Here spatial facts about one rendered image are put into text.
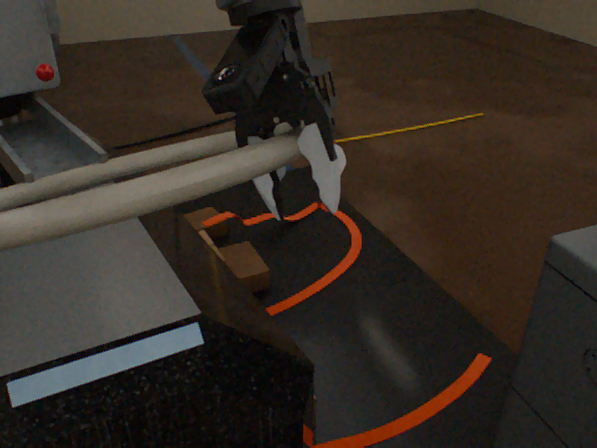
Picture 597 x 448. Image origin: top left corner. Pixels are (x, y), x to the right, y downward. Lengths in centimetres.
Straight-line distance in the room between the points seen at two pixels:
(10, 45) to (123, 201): 78
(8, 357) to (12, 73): 52
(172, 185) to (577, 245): 96
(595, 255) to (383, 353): 106
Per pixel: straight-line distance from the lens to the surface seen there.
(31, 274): 123
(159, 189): 47
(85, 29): 640
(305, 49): 62
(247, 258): 241
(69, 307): 112
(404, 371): 209
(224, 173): 49
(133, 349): 103
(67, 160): 104
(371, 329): 223
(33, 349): 106
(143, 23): 644
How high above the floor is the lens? 149
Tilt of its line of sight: 31 degrees down
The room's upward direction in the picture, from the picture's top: straight up
